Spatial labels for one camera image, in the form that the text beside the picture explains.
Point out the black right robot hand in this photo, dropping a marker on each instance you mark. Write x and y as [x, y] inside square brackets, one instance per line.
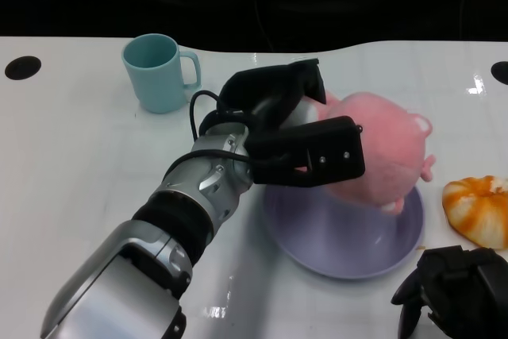
[460, 279]

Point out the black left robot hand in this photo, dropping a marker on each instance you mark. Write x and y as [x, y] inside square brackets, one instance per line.
[270, 85]

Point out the pink plush beaver doll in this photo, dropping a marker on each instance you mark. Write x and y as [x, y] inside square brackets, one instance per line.
[385, 148]

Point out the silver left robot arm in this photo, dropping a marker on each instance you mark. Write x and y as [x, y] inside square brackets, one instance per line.
[158, 236]

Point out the purple plastic plate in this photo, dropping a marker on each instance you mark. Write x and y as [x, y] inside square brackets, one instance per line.
[337, 236]

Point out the orange white bread bun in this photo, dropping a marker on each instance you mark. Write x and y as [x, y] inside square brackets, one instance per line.
[476, 212]

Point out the teal plastic mug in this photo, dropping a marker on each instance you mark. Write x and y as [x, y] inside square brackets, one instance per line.
[156, 81]

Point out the black table grommet hole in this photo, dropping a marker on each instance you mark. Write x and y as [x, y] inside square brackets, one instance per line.
[22, 68]
[501, 73]

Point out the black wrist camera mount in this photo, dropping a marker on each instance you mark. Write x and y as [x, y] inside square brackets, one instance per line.
[329, 148]

